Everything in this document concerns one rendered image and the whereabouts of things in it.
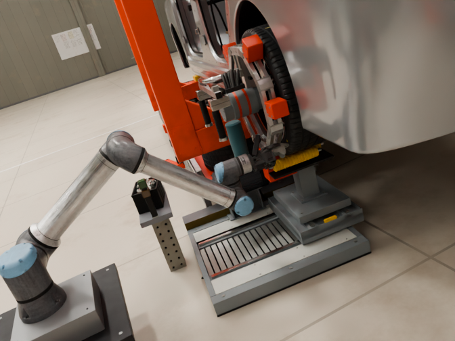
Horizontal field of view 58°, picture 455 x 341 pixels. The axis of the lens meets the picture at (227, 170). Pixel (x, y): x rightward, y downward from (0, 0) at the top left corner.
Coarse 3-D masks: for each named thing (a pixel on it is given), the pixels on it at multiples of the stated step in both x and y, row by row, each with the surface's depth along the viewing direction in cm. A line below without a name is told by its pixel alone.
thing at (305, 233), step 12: (276, 204) 249; (288, 216) 232; (324, 216) 221; (336, 216) 212; (348, 216) 213; (360, 216) 215; (288, 228) 229; (300, 228) 217; (312, 228) 210; (324, 228) 212; (336, 228) 214; (300, 240) 214; (312, 240) 212
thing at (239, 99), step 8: (248, 88) 203; (256, 88) 203; (232, 96) 200; (240, 96) 200; (248, 96) 200; (256, 96) 201; (232, 104) 199; (240, 104) 200; (248, 104) 201; (256, 104) 202; (224, 112) 200; (232, 112) 201; (240, 112) 201; (248, 112) 204; (256, 112) 208; (224, 120) 208
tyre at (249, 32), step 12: (264, 24) 200; (264, 36) 184; (264, 48) 181; (276, 48) 179; (276, 60) 177; (276, 72) 177; (288, 72) 176; (276, 84) 182; (288, 84) 176; (288, 96) 177; (288, 108) 179; (288, 120) 184; (300, 120) 183; (264, 132) 231; (288, 132) 189; (300, 132) 188; (300, 144) 197; (312, 144) 202
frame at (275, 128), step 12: (228, 48) 208; (240, 48) 187; (252, 72) 182; (264, 72) 181; (264, 84) 179; (264, 96) 180; (264, 108) 184; (252, 120) 232; (276, 120) 187; (252, 132) 226; (276, 132) 188; (264, 144) 210
